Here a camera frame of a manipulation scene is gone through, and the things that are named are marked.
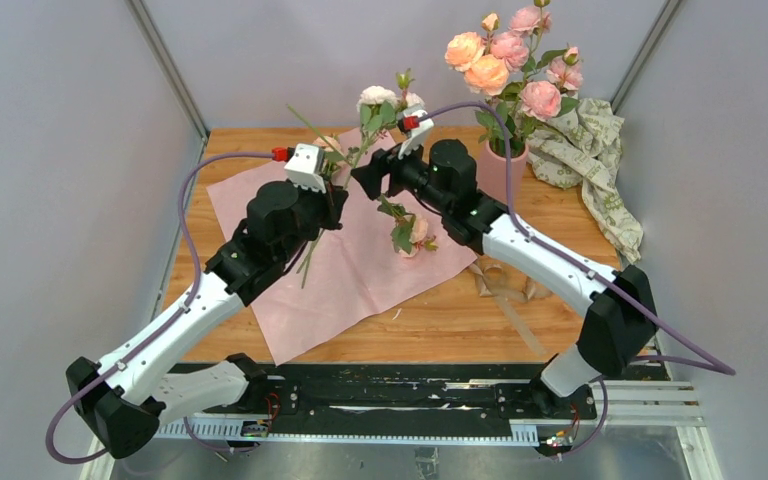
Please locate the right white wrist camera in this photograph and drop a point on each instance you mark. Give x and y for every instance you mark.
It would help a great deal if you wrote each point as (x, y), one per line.
(416, 124)

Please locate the aluminium rail frame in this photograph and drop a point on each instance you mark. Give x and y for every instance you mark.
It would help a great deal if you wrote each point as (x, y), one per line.
(648, 426)

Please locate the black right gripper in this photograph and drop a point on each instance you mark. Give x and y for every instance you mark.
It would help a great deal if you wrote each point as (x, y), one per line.
(370, 176)

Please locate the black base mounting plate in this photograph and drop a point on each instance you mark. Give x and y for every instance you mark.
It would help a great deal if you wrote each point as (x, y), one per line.
(406, 400)

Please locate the beige ribbon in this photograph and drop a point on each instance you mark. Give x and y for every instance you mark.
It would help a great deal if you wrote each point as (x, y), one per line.
(492, 281)

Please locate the pink wrapping paper sheet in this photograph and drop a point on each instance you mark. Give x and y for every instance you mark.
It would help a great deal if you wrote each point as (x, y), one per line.
(360, 301)

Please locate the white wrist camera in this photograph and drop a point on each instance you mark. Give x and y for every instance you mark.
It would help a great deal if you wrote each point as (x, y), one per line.
(304, 167)
(416, 124)

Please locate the crumpled green patterned cloth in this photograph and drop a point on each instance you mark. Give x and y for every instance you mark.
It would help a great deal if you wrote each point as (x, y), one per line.
(583, 149)

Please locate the pink cylindrical vase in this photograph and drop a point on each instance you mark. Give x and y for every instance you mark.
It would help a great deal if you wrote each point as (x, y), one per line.
(492, 172)

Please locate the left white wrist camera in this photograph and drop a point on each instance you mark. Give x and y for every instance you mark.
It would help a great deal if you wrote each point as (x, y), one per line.
(304, 167)

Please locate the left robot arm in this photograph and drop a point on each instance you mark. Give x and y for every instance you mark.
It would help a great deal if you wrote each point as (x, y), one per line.
(128, 395)

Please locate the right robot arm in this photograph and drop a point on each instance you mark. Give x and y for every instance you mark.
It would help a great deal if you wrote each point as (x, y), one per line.
(614, 331)

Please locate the orange rose stem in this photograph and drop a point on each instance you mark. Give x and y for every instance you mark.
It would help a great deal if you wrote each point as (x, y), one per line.
(489, 60)

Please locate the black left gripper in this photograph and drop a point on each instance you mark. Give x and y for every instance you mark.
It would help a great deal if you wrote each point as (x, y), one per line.
(333, 201)

